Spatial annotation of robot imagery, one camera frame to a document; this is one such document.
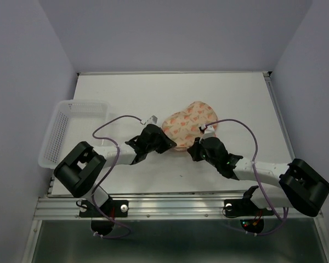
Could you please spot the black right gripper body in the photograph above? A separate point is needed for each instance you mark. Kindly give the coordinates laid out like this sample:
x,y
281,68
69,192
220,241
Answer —
x,y
199,153

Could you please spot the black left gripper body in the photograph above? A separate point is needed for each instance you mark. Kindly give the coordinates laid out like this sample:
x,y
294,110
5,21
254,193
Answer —
x,y
159,145

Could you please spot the floral peach laundry bag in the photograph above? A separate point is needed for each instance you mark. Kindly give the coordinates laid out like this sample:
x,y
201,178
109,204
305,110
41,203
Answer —
x,y
184,126

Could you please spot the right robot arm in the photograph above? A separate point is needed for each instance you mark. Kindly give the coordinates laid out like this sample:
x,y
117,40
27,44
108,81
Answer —
x,y
298,184

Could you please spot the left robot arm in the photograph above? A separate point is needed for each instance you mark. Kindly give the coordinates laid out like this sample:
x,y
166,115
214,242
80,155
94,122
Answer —
x,y
79,170

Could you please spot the white plastic basket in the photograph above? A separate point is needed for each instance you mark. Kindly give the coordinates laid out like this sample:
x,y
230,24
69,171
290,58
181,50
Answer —
x,y
72,121

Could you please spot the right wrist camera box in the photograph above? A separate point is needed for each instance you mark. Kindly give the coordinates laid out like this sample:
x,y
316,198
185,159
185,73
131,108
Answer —
x,y
207,131

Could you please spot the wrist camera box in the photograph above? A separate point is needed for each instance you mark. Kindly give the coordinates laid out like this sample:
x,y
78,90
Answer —
x,y
151,120
207,131

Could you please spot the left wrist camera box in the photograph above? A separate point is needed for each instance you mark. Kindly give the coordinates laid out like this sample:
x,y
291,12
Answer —
x,y
151,120

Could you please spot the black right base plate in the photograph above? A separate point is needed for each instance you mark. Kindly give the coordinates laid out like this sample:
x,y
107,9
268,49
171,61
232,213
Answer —
x,y
234,208

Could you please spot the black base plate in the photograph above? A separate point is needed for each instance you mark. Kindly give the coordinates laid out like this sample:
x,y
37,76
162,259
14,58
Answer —
x,y
113,209
234,208

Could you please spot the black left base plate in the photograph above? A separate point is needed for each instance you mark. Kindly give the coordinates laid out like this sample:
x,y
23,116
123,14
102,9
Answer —
x,y
113,209

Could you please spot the aluminium front rail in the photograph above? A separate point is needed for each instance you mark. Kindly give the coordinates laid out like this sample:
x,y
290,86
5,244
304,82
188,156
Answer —
x,y
200,206

